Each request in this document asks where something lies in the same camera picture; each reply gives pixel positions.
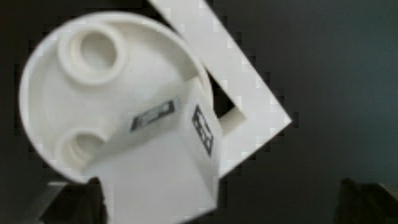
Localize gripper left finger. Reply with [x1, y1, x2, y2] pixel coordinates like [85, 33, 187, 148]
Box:
[39, 178, 109, 224]

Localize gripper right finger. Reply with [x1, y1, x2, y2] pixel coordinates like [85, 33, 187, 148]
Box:
[334, 178, 398, 224]

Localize white stool leg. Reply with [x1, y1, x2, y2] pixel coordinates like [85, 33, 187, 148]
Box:
[84, 80, 220, 224]

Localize white right fence bar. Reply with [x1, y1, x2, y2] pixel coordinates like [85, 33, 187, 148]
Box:
[149, 0, 292, 177]

